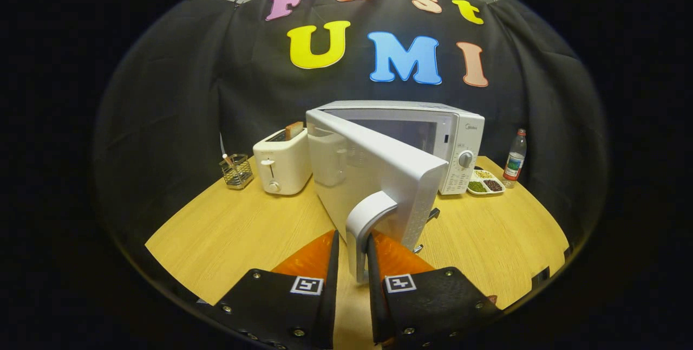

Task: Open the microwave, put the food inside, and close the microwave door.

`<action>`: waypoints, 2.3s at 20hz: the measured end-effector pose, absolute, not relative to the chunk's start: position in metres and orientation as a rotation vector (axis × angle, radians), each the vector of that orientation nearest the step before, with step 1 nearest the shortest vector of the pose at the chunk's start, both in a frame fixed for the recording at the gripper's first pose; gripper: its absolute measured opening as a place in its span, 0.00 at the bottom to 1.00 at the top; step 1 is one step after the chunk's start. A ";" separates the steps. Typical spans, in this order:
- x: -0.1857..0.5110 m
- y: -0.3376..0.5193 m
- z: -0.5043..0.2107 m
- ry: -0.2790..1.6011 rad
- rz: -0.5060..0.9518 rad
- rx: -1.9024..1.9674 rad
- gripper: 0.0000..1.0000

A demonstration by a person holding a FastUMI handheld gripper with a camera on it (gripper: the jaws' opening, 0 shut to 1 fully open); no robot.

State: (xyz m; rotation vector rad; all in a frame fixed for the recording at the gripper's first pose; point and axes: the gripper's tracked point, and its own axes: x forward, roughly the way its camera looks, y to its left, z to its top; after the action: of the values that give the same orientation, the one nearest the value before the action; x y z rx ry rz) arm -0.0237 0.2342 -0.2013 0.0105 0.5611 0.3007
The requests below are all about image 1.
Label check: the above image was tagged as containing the wire mesh utensil basket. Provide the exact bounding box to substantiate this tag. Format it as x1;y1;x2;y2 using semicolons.
219;153;254;190

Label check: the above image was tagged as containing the clear plastic water bottle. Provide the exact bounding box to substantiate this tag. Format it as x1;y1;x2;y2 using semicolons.
502;128;527;188

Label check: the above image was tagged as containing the white pop-up toaster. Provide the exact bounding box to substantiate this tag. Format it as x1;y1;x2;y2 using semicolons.
252;127;313;196

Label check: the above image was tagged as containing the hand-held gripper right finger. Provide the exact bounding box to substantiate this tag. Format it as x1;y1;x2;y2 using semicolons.
366;231;504;350

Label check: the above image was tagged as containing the white divided dish of beans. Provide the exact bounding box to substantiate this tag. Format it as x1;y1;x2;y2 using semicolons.
467;168;506;196

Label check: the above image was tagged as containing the white toaster oven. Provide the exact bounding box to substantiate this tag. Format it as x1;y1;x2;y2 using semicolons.
305;100;486;284

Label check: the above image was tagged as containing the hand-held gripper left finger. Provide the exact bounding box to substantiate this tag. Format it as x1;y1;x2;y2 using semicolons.
198;230;341;350

